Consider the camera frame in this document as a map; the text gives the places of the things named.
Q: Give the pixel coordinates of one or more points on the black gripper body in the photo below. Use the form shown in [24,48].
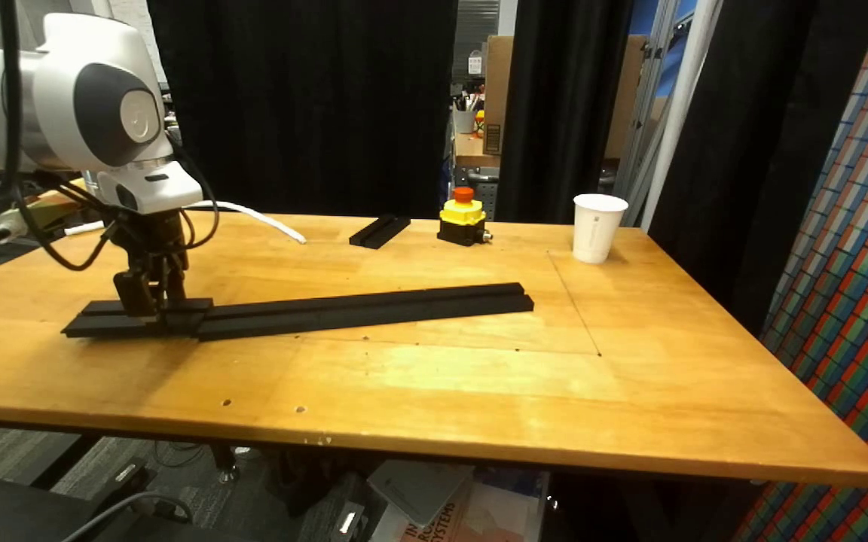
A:
[145,207]

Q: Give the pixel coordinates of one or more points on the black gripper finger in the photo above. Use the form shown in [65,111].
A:
[174,284]
[135,293]

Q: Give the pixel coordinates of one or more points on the long black rail block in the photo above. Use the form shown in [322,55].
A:
[109,319]

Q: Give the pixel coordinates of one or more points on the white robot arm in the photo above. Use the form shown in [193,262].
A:
[86,100]

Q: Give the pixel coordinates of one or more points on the yellow emergency stop button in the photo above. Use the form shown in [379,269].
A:
[461,218]

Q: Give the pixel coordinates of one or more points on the white paper cup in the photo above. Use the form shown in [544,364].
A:
[594,224]

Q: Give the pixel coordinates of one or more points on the spare flat black rail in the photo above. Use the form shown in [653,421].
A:
[382,231]

